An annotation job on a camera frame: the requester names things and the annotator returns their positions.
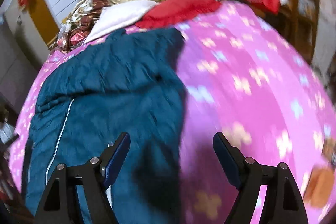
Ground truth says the dark teal puffer jacket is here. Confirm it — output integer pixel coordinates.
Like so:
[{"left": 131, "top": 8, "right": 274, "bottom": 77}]
[{"left": 25, "top": 28, "right": 186, "bottom": 223}]

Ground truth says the orange brown box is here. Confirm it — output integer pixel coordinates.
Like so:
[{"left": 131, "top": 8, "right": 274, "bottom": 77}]
[{"left": 303, "top": 166, "right": 335, "bottom": 209}]

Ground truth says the pink floral bed sheet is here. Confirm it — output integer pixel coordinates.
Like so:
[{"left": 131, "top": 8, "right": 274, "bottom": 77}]
[{"left": 8, "top": 0, "right": 336, "bottom": 224}]

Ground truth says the grey refrigerator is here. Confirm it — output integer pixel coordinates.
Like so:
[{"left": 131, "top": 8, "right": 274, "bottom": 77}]
[{"left": 0, "top": 15, "right": 38, "bottom": 114}]

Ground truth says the brown patterned blanket pile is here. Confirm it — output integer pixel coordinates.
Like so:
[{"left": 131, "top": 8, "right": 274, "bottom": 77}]
[{"left": 56, "top": 0, "right": 110, "bottom": 52}]

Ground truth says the white folded towel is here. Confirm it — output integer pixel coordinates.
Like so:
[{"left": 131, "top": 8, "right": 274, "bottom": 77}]
[{"left": 84, "top": 0, "right": 158, "bottom": 43}]

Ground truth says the red ruffled pillow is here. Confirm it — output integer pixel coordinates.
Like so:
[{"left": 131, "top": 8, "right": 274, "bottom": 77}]
[{"left": 135, "top": 0, "right": 222, "bottom": 29}]

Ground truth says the wooden chair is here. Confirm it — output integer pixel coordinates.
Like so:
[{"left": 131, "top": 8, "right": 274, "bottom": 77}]
[{"left": 280, "top": 0, "right": 320, "bottom": 65}]

